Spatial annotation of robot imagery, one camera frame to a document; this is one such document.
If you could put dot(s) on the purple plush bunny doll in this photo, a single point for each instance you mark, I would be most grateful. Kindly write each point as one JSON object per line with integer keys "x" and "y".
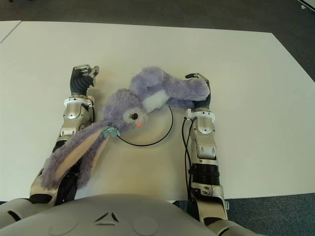
{"x": 123, "y": 105}

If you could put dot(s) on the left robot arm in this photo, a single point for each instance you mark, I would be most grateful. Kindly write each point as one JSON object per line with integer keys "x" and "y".
{"x": 73, "y": 118}

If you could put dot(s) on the metal table foot bracket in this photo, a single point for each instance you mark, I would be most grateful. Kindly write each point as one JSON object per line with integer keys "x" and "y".
{"x": 226, "y": 204}

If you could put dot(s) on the small white floor object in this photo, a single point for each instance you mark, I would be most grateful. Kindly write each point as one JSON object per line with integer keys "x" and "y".
{"x": 303, "y": 7}

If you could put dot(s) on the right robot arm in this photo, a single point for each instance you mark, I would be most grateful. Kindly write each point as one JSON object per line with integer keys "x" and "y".
{"x": 204, "y": 137}

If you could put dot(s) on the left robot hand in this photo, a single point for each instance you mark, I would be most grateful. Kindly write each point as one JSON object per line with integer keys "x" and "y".
{"x": 78, "y": 81}

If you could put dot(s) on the white plate black rim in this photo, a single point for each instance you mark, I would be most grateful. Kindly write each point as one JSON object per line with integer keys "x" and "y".
{"x": 155, "y": 127}

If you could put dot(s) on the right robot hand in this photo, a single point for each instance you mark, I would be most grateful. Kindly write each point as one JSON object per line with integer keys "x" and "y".
{"x": 208, "y": 103}

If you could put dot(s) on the grey robot torso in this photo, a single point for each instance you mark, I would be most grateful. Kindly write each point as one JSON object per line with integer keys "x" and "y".
{"x": 110, "y": 216}

